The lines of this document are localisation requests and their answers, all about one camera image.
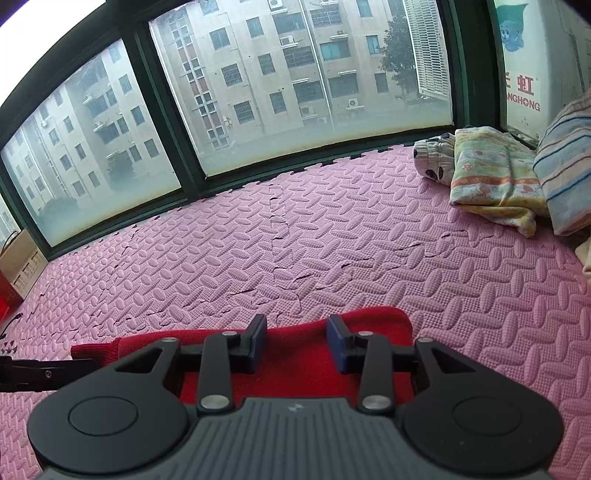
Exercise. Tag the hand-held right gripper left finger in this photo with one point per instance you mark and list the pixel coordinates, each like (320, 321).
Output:
(258, 341)

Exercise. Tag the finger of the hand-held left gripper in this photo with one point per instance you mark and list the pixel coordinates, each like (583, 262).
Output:
(46, 373)

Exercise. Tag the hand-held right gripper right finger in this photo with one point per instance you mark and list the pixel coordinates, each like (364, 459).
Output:
(334, 344)

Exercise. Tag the red knit sweater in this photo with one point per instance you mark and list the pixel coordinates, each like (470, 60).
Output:
(295, 360)

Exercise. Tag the pink foam puzzle mat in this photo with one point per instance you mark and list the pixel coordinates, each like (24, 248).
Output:
(323, 258)

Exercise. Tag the red plastic stool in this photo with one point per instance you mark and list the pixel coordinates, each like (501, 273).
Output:
(7, 295)

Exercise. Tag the brown cardboard box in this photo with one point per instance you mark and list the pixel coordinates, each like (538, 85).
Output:
(23, 263)

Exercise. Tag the polka dot cloth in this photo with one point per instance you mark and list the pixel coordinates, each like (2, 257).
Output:
(431, 157)

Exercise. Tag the yellow printed folded cloth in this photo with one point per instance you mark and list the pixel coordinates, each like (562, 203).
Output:
(494, 175)

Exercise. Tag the cream crumpled garment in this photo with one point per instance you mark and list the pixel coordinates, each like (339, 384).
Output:
(585, 258)

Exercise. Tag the striped folded shirt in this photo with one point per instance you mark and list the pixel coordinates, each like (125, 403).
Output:
(568, 170)

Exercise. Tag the white louvred shutter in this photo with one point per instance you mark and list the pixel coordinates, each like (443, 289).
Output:
(429, 50)

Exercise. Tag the white outdoor air conditioner unit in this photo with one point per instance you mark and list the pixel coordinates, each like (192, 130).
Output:
(531, 55)

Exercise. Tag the dark green window frame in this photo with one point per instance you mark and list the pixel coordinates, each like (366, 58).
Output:
(166, 115)

